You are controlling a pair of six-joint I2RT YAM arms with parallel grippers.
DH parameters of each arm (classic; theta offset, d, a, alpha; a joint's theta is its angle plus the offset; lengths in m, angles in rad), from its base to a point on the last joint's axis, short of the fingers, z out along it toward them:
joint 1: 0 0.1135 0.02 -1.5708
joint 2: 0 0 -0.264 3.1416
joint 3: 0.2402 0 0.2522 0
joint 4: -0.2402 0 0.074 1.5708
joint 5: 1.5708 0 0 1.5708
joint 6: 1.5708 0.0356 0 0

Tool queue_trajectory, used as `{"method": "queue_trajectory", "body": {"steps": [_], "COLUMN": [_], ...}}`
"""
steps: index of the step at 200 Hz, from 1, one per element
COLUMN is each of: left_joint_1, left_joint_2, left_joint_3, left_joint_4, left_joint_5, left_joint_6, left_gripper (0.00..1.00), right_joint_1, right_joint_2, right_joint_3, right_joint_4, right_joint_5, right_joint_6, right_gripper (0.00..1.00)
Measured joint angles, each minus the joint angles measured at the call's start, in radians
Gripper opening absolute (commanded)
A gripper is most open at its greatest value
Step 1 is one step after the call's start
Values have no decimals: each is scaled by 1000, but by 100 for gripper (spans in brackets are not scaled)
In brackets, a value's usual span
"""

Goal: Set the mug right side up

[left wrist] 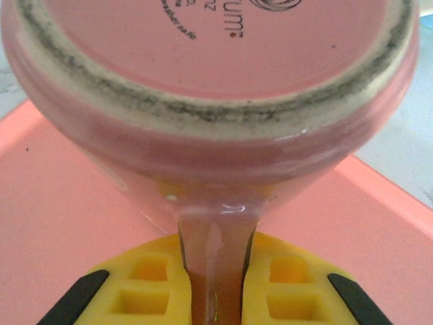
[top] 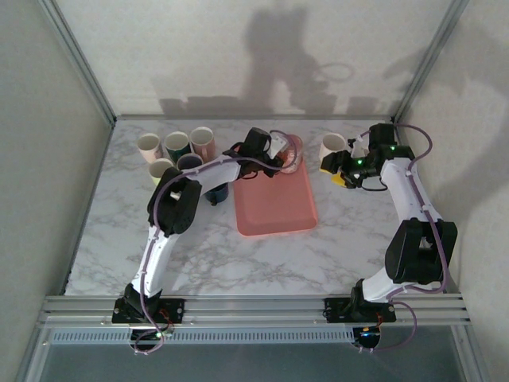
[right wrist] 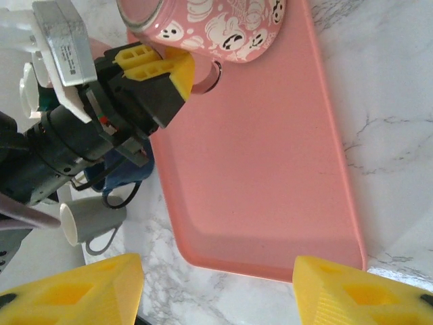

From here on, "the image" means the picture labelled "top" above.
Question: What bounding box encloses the salmon pink printed mug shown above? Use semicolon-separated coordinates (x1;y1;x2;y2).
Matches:
278;134;305;176

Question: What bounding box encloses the cream white mug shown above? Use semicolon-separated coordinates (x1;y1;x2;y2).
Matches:
320;133;348;160

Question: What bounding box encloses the pink mug white inside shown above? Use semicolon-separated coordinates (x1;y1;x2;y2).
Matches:
189;126;217;160

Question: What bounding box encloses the navy blue mug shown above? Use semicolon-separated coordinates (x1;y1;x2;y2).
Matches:
204;183;231;207

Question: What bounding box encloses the dark green mug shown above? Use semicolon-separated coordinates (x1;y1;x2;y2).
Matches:
164;131;191;158

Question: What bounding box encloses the lime green mug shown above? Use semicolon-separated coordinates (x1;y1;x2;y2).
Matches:
147;158;175;186

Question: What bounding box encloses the small light pink mug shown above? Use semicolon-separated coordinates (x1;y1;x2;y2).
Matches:
137;133;164;165

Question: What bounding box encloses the salmon pink plastic tray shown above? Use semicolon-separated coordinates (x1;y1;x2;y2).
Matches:
232;161;319;239

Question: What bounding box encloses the control board with LED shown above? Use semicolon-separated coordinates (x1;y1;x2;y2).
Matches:
129;328;174;351
352;325;385;350

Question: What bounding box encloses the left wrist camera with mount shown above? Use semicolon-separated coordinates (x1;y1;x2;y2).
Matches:
269;133;292;160

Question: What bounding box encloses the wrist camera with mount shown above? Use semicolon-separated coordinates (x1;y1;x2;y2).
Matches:
348;134;370;159
269;133;292;160

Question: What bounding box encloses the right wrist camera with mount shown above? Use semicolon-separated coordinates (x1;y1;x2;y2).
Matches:
348;134;370;159

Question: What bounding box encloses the thin aluminium table rail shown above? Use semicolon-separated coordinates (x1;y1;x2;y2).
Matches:
113;114;397;123

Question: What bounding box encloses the aluminium frame post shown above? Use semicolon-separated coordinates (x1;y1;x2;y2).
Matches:
37;0;118;125
391;0;472;125

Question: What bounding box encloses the wide slotted aluminium rail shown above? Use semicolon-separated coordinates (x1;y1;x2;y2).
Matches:
37;293;472;329

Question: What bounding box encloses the aluminium side rail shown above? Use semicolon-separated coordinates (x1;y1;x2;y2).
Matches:
387;119;464;295

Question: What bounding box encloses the grey slotted cable duct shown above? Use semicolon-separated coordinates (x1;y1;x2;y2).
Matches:
46;331;357;345

